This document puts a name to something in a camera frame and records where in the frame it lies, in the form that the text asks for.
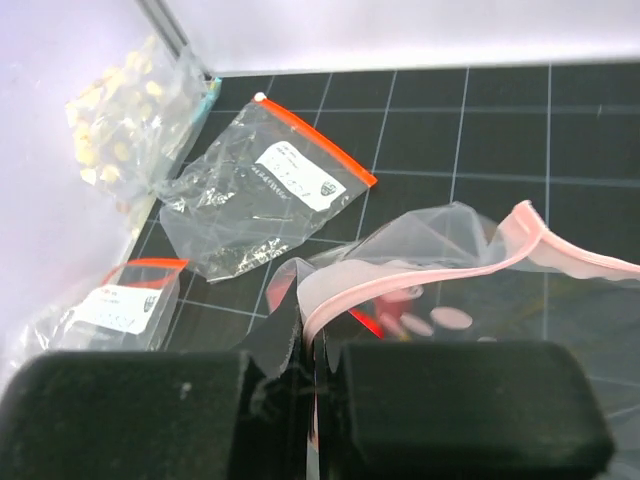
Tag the orange-zip bag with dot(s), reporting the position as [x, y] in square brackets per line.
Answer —
[131, 308]
[265, 185]

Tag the orange-zip bag upper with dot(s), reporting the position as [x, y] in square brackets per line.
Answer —
[265, 185]

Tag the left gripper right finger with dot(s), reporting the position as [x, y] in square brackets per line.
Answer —
[461, 410]

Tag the clear pink-dotted zip bag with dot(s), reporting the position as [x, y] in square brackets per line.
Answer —
[448, 273]

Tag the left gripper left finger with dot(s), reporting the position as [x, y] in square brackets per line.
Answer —
[137, 415]

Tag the orange-zip bag lower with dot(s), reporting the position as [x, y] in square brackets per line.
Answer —
[131, 308]

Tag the crumpled clear bag at wall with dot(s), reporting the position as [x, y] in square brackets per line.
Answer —
[134, 123]

